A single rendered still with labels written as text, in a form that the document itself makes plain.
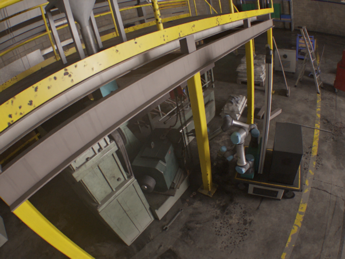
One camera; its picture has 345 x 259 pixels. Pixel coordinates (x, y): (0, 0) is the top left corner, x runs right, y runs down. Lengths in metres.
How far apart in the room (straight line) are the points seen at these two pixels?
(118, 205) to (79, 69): 1.48
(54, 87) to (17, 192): 0.59
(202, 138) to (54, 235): 1.67
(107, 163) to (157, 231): 1.19
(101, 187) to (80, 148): 0.82
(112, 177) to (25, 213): 1.06
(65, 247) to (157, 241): 1.39
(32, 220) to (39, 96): 0.68
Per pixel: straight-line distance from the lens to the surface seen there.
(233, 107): 4.16
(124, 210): 2.21
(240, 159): 2.17
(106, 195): 2.03
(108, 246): 2.77
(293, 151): 2.22
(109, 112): 1.23
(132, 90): 1.32
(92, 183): 1.87
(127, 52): 1.22
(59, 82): 1.02
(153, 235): 2.61
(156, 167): 2.11
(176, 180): 2.51
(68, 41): 5.06
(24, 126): 1.49
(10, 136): 1.49
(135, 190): 2.19
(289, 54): 6.69
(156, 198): 2.53
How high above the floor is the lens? 2.27
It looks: 33 degrees down
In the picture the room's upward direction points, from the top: 13 degrees counter-clockwise
